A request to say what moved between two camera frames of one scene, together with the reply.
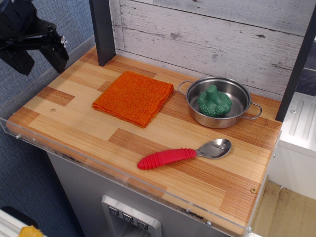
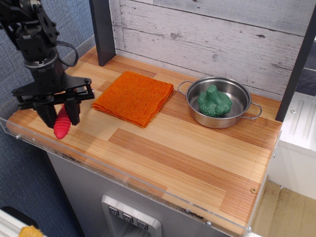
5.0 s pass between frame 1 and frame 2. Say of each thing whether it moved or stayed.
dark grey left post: stayed
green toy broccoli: stayed
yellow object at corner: stayed
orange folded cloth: stayed
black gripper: moved
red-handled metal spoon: moved
